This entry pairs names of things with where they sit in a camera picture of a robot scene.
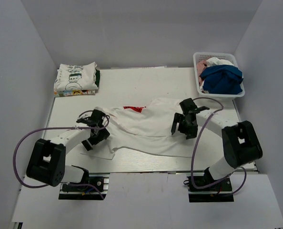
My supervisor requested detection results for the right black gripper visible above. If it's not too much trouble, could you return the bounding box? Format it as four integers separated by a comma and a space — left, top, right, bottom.
172, 113, 199, 139

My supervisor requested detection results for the white t-shirt red print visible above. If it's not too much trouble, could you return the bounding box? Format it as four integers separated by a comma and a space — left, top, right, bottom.
88, 98, 195, 160

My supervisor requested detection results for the blue t-shirt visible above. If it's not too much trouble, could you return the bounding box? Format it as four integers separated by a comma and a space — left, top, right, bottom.
200, 65, 243, 94

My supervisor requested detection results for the plain white t-shirt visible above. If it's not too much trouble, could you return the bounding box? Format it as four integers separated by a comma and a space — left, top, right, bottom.
206, 57, 234, 67

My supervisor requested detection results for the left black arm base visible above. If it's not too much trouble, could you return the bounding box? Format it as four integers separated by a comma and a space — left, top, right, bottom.
59, 175, 109, 200

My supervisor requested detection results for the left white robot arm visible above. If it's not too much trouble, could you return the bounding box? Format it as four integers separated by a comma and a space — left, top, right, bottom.
26, 110, 110, 190

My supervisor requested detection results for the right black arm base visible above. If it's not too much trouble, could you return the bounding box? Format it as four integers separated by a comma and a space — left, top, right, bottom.
183, 177, 234, 203

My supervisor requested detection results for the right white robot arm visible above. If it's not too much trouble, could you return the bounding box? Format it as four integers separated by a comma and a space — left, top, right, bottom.
171, 98, 263, 190

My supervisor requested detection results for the folded colourful print t-shirt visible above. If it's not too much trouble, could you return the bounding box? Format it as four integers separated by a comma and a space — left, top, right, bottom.
54, 90, 97, 97

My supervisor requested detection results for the folded dark green t-shirt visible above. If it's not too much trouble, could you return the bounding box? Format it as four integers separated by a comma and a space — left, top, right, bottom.
95, 69, 101, 88

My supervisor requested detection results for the pink cloth in basket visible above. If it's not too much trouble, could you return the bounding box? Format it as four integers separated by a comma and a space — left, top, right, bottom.
196, 60, 207, 85

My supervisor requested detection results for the white plastic basket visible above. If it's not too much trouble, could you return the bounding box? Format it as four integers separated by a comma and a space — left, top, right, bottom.
193, 52, 245, 100

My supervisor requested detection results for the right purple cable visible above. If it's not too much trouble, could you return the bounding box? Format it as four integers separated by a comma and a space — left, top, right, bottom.
190, 96, 247, 197

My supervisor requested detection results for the purple cable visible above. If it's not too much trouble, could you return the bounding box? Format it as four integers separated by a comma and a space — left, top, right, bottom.
190, 96, 247, 197
14, 115, 110, 200

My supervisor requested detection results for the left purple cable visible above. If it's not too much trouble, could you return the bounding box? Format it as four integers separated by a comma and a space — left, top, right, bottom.
14, 115, 110, 200

